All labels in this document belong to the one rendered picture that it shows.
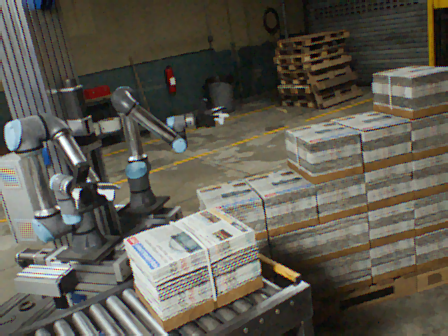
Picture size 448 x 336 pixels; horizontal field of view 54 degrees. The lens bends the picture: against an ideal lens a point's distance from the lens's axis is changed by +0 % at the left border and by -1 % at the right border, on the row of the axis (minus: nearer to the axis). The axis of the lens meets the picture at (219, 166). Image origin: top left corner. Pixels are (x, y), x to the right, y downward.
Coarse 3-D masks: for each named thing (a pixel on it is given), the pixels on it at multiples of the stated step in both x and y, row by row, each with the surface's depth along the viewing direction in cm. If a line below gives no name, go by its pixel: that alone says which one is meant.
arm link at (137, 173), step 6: (138, 162) 247; (126, 168) 242; (132, 168) 241; (138, 168) 240; (144, 168) 242; (126, 174) 242; (132, 174) 239; (138, 174) 239; (144, 174) 241; (132, 180) 240; (138, 180) 240; (144, 180) 242; (132, 186) 242; (138, 186) 241; (144, 186) 242
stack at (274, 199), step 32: (224, 192) 243; (256, 192) 240; (288, 192) 229; (320, 192) 233; (352, 192) 238; (384, 192) 242; (256, 224) 229; (288, 224) 234; (320, 224) 240; (352, 224) 242; (384, 224) 248; (288, 256) 239; (352, 256) 248; (384, 256) 253; (320, 288) 248; (320, 320) 254
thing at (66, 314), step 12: (120, 288) 170; (132, 288) 171; (96, 300) 164; (120, 300) 168; (60, 312) 160; (72, 312) 159; (84, 312) 161; (108, 312) 167; (132, 312) 172; (36, 324) 156; (48, 324) 155; (72, 324) 159; (96, 324) 165
